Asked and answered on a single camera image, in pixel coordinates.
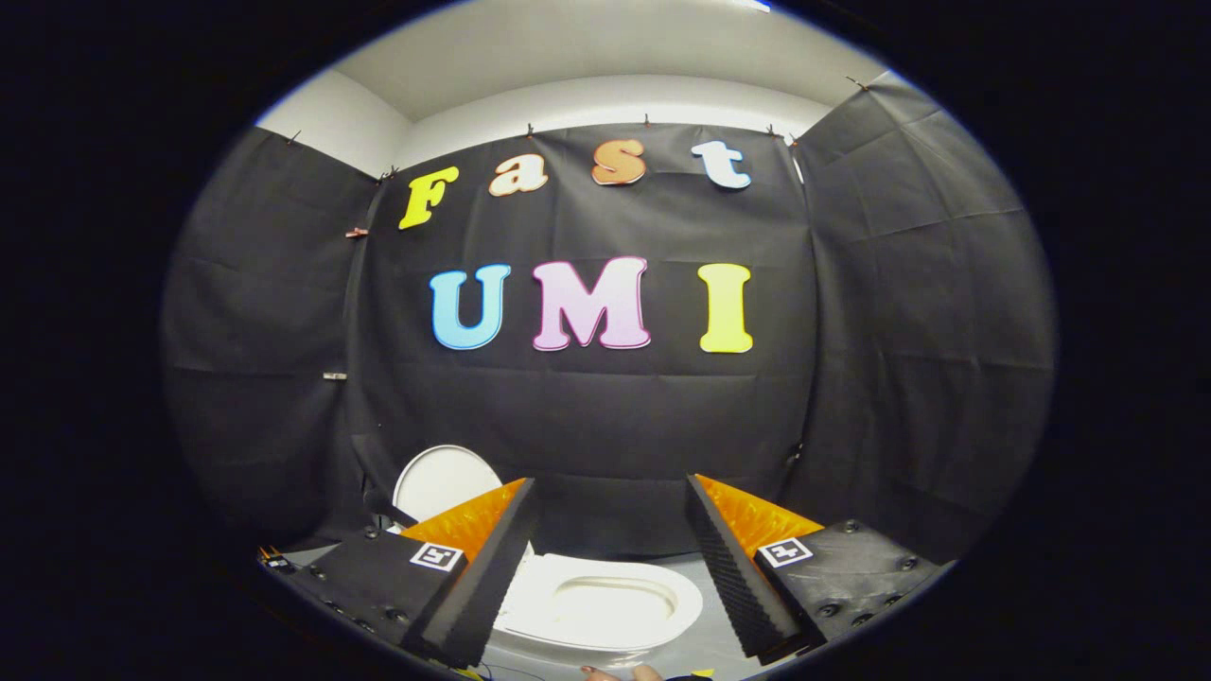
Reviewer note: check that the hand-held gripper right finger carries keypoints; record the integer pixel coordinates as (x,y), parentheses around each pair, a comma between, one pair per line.
(743,586)

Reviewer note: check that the white toilet bowl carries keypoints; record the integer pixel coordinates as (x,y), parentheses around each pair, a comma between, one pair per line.
(605,605)

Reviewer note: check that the small black orange device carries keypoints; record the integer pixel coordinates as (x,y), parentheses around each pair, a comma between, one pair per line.
(276,561)

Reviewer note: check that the black backdrop cloth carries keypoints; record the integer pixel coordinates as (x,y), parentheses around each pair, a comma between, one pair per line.
(605,426)

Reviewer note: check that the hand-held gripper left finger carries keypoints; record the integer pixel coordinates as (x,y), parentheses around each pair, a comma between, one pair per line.
(482,596)

